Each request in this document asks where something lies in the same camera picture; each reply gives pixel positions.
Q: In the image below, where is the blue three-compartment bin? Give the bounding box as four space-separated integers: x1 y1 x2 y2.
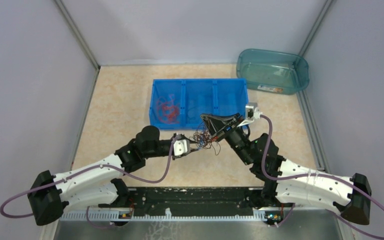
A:
148 78 249 130

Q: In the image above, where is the bundle of cables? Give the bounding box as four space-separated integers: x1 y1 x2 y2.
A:
191 122 223 157

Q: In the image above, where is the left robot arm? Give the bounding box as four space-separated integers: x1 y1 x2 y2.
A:
27 125 194 226

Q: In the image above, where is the white toothed cable strip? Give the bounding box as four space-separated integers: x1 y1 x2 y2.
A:
59 208 267 222

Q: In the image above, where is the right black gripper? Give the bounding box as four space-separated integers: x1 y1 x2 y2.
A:
200 112 254 166

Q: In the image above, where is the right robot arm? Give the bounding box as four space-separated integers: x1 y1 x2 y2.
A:
200 113 372 226

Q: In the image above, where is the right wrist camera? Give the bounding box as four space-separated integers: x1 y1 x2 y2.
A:
238 102 262 127

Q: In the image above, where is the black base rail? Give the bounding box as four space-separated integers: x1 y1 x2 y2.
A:
127 187 278 217

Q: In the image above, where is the teal transparent plastic tub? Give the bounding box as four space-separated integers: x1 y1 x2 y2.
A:
236 48 310 95

